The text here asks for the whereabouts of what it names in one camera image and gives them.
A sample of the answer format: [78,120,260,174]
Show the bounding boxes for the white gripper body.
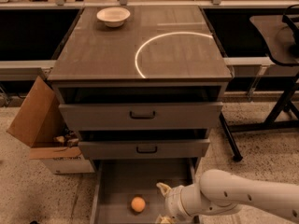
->
[164,185,193,223]

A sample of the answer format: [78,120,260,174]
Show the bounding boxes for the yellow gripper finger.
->
[156,182,172,197]
[155,215,175,224]

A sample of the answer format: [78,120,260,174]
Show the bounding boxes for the orange fruit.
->
[131,197,146,213]

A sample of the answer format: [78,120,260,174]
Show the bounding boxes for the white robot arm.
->
[156,169,299,224]

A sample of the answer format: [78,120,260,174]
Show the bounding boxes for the bottom grey drawer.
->
[90,159,195,224]

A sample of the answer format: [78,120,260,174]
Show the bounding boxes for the grey drawer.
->
[90,159,195,224]
[78,139,209,160]
[59,102,222,131]

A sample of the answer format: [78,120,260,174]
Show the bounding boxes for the middle grey drawer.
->
[78,139,209,160]

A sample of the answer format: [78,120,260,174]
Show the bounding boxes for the top grey drawer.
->
[59,102,222,131]

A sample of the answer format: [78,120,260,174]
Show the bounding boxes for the grey drawer cabinet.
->
[47,5,234,173]

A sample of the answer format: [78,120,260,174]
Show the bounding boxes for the black table leg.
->
[220,113,243,162]

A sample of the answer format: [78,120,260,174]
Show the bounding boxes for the open cardboard box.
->
[7,77,94,175]

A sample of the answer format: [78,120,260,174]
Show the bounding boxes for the white bowl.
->
[96,7,131,28]

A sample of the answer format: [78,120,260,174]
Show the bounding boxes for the black chair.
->
[230,4,299,133]

